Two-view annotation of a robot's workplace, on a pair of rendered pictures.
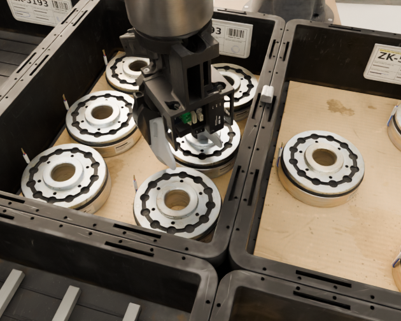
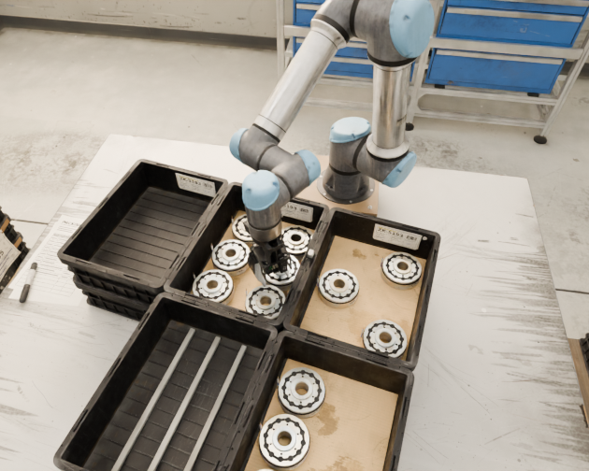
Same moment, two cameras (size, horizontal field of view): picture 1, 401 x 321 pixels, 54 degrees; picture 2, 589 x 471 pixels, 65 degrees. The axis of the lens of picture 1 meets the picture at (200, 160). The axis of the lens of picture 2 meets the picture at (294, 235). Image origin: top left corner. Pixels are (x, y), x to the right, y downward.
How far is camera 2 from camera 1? 0.71 m
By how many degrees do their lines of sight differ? 2
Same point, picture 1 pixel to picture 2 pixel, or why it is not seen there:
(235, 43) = (304, 215)
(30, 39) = (187, 198)
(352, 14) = not seen: hidden behind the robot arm
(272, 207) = (312, 306)
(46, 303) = (206, 343)
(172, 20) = (265, 236)
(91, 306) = (225, 346)
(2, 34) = (170, 194)
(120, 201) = (238, 300)
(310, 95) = (345, 245)
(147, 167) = (251, 282)
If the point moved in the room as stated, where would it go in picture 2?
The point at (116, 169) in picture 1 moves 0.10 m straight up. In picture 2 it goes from (237, 283) to (233, 260)
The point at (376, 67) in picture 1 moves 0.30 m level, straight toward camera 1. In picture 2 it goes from (378, 235) to (323, 315)
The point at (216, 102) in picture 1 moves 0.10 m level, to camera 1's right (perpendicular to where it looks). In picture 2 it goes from (282, 262) to (326, 264)
